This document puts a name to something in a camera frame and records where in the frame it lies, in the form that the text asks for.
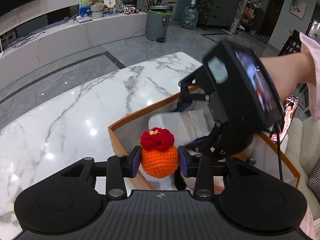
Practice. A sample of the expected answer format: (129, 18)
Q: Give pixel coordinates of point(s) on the white floor stand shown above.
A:
(231, 27)

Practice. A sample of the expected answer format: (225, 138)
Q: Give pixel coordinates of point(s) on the white rectangular box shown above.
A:
(170, 125)

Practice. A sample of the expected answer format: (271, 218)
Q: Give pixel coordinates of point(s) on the cream sofa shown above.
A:
(297, 145)

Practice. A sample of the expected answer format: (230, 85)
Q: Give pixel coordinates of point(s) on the houndstooth cloth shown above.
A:
(315, 180)

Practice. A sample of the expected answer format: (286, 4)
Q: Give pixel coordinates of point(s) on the black and white panda toys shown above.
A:
(131, 10)

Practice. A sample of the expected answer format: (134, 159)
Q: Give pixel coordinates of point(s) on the crochet orange with red flower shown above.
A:
(160, 162)

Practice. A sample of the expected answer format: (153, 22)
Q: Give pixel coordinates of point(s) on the person's right forearm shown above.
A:
(287, 72)

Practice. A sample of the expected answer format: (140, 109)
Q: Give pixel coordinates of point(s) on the pale framed wall art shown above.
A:
(298, 7)

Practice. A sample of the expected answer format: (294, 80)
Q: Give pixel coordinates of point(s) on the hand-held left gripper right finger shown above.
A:
(183, 161)

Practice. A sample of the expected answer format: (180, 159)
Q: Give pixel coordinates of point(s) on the smartphone with lit screen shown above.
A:
(291, 110)

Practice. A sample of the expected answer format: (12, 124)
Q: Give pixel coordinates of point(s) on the round white fan ornament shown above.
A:
(109, 2)

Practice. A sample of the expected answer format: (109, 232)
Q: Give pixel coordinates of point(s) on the orange cardboard storage box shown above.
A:
(130, 130)

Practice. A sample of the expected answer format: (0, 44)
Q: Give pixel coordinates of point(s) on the dark grey dresser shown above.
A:
(222, 7)

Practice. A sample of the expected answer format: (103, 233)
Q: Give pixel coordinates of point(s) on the white ribbed pot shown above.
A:
(97, 11)

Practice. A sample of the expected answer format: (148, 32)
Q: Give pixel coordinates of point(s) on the green picture board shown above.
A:
(83, 5)

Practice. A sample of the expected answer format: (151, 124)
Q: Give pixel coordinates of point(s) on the dark wooden chair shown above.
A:
(291, 42)

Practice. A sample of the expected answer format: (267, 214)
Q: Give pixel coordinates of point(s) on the clear water jug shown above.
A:
(190, 17)

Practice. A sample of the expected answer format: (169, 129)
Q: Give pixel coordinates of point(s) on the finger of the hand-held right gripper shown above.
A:
(212, 142)
(197, 97)

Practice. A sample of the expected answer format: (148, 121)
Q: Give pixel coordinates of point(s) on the white plush dog striped hat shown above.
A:
(180, 180)

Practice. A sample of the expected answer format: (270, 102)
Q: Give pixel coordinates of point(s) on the grey pedal trash can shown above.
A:
(157, 25)

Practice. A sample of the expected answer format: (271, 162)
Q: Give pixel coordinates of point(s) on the dark brown door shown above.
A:
(272, 15)

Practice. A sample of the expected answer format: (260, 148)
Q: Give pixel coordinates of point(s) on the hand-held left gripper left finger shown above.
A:
(136, 161)

